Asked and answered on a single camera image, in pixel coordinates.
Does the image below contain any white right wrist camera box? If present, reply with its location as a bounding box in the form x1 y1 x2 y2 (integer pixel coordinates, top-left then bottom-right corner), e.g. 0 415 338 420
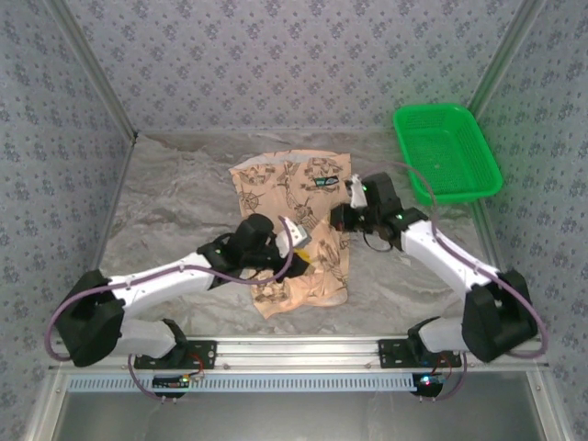
345 173 369 209

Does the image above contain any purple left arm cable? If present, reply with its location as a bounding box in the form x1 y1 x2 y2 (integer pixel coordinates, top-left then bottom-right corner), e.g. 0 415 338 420
48 215 298 403

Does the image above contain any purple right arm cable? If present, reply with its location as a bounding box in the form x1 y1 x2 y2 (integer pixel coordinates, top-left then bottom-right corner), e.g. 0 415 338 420
362 160 550 403

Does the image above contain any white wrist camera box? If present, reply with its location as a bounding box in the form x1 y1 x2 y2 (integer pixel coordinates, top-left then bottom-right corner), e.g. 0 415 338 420
277 215 314 248
345 173 369 209

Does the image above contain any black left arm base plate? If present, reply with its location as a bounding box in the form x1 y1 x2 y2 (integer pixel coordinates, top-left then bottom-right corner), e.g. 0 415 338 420
132 339 218 370

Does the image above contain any grey metal sheet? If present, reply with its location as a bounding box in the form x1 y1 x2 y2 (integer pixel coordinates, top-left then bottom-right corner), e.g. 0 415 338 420
50 390 548 441

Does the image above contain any aluminium frame post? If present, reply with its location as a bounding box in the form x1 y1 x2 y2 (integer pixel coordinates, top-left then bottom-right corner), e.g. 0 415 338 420
526 370 571 441
22 371 70 441
48 0 139 141
454 0 548 139

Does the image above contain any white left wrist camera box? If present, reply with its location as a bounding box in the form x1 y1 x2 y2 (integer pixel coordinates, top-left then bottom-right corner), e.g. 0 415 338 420
277 215 314 248

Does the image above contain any aluminium mounting rail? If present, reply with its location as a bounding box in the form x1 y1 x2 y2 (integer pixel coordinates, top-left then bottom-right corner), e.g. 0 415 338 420
49 335 550 371

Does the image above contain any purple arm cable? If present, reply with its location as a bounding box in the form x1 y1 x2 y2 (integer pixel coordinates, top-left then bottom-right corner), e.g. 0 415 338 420
362 160 550 403
48 215 298 403

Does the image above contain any grey slotted cable duct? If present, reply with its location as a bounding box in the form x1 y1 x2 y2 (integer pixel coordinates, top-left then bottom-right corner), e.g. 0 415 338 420
67 372 419 392

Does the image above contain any peach printed t-shirt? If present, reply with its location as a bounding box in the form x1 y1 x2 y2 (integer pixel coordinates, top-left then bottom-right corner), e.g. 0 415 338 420
229 149 353 321

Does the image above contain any green plastic basket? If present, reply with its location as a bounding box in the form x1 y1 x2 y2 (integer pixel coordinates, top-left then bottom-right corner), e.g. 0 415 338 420
392 104 504 206

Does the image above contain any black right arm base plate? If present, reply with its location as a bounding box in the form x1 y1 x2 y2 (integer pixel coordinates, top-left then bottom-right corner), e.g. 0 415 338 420
377 338 463 369

